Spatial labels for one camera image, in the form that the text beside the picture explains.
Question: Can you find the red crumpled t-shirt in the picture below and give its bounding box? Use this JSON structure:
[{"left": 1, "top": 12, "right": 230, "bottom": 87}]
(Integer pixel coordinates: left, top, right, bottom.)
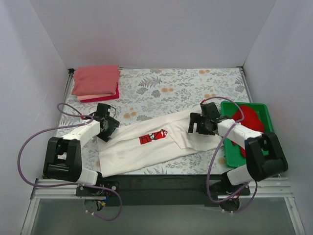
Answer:
[{"left": 232, "top": 105, "right": 265, "bottom": 158}]

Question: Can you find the green plastic tray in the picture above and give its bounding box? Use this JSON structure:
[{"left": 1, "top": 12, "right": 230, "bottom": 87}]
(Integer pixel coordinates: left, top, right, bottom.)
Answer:
[{"left": 220, "top": 101, "right": 282, "bottom": 169}]

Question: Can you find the folded salmon pink t-shirt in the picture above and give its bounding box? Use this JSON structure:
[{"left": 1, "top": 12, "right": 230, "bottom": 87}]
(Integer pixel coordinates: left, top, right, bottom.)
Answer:
[{"left": 71, "top": 65, "right": 120, "bottom": 96}]

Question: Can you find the floral patterned table mat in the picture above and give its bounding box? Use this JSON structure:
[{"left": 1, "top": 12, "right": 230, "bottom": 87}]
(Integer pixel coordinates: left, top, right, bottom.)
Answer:
[{"left": 45, "top": 68, "right": 254, "bottom": 175}]

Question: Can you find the folded crimson t-shirt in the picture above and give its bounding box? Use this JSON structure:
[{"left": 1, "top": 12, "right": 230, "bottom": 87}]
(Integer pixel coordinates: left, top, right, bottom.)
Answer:
[{"left": 80, "top": 85, "right": 120, "bottom": 103}]

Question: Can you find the folded light peach t-shirt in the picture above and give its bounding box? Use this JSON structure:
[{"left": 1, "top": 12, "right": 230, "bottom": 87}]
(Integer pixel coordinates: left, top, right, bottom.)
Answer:
[{"left": 77, "top": 91, "right": 119, "bottom": 101}]

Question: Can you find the white printed t-shirt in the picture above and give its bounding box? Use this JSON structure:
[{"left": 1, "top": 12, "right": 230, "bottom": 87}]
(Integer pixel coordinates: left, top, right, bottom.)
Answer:
[{"left": 97, "top": 107, "right": 221, "bottom": 177}]

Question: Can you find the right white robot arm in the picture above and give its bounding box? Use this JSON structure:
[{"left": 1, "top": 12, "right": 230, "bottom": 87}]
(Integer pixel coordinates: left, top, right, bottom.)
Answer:
[{"left": 188, "top": 102, "right": 289, "bottom": 195}]

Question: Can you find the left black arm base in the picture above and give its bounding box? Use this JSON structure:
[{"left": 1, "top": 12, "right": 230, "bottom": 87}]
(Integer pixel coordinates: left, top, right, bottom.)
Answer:
[{"left": 75, "top": 180, "right": 122, "bottom": 212}]

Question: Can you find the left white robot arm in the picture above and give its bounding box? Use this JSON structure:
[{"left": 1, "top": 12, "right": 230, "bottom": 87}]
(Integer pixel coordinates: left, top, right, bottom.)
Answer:
[{"left": 43, "top": 103, "right": 119, "bottom": 196}]

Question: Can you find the aluminium frame rail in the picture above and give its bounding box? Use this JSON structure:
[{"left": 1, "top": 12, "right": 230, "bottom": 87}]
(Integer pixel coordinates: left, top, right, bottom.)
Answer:
[{"left": 21, "top": 177, "right": 305, "bottom": 235}]

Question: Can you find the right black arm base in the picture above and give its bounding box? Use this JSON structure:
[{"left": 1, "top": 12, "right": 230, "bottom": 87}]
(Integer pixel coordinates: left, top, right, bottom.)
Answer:
[{"left": 205, "top": 175, "right": 251, "bottom": 212}]

